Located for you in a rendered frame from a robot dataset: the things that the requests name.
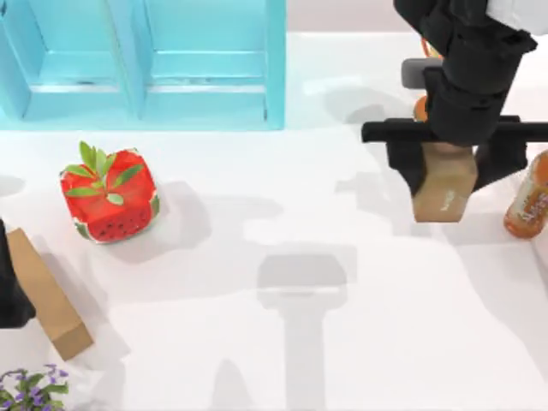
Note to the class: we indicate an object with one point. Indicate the small orange round thing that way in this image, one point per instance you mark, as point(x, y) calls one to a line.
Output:
point(421, 109)

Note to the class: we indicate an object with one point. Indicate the orange bottle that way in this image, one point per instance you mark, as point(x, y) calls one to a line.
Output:
point(528, 205)

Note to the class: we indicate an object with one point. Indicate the pale grey rounded box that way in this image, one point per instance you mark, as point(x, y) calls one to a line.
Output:
point(417, 73)

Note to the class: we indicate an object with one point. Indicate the light blue rack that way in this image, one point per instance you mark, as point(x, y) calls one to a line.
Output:
point(205, 64)

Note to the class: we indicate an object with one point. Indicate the red watermelon plant pot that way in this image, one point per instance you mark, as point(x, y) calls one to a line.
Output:
point(115, 201)

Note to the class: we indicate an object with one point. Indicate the brown cardboard box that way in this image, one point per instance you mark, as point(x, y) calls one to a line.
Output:
point(47, 295)

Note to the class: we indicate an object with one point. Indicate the purple flower plant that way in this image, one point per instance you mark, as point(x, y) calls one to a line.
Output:
point(30, 389)

